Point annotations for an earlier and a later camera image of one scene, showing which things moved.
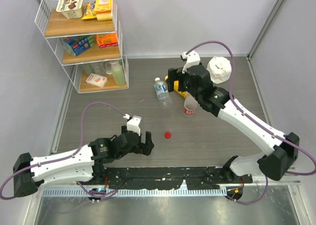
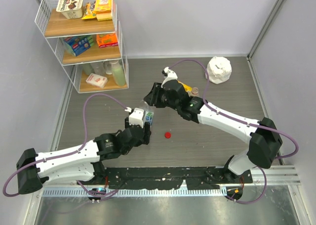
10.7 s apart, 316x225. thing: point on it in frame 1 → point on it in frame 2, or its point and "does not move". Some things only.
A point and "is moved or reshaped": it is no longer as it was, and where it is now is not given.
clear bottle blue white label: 161,90 is moved or reshaped
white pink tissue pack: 97,80 does not move
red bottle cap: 168,135 does not move
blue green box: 79,44 does not move
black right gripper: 172,72 → 152,99
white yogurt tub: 70,7 does not move
